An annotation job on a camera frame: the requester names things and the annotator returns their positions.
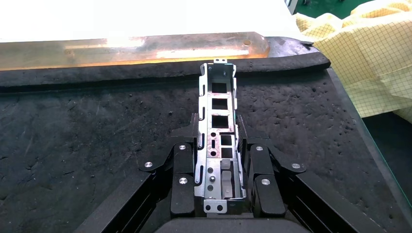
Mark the silver metal bracket part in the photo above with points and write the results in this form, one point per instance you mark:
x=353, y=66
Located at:
x=209, y=160

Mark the yellow checked garment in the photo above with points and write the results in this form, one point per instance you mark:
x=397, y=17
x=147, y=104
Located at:
x=370, y=64

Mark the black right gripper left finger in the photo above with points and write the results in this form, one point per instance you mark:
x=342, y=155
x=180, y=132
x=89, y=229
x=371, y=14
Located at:
x=182, y=193

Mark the dark smooth mat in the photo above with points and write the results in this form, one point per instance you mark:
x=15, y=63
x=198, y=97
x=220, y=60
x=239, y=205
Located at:
x=396, y=144

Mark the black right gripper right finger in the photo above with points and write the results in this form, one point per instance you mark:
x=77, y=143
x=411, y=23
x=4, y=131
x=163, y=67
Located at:
x=267, y=193

